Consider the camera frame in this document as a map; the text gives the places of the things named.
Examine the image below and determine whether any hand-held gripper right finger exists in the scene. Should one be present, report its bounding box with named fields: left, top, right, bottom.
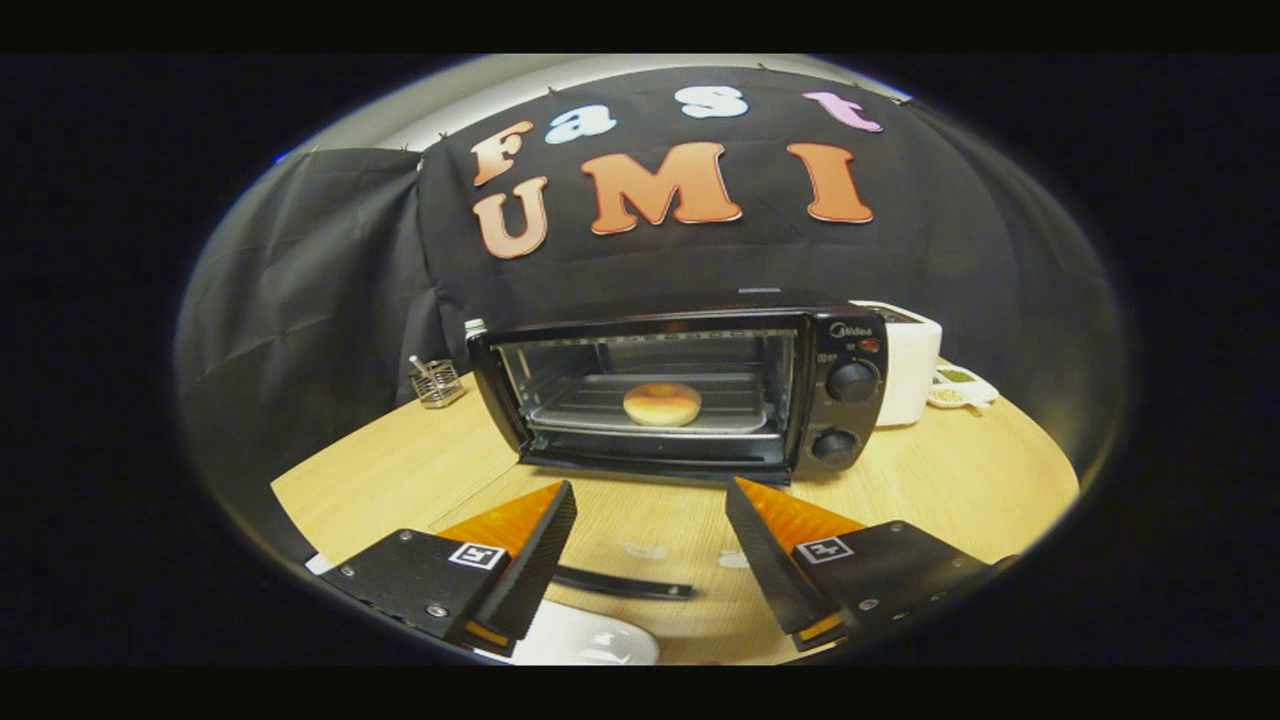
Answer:
left=724, top=475, right=1022, bottom=652

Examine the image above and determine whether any white bread toaster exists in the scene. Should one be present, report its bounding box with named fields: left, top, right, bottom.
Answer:
left=849, top=299, right=944, bottom=429

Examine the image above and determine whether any wire mesh holder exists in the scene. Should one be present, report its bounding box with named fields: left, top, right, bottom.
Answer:
left=407, top=353, right=468, bottom=410

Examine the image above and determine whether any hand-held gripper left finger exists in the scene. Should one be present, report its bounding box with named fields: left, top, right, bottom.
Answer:
left=320, top=479, right=580, bottom=659

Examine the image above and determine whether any brown bagel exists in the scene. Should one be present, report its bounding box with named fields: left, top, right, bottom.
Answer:
left=621, top=380, right=704, bottom=430

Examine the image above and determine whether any white square plate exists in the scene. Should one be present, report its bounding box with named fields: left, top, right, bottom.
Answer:
left=504, top=602, right=662, bottom=667

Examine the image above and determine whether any black toaster oven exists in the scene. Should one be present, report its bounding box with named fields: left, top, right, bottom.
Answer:
left=430, top=289, right=892, bottom=602

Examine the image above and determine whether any black backdrop cloth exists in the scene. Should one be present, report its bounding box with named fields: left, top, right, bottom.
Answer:
left=174, top=64, right=1132, bottom=523

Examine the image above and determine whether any small white snack dish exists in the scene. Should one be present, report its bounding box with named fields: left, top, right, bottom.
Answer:
left=926, top=364, right=1000, bottom=412

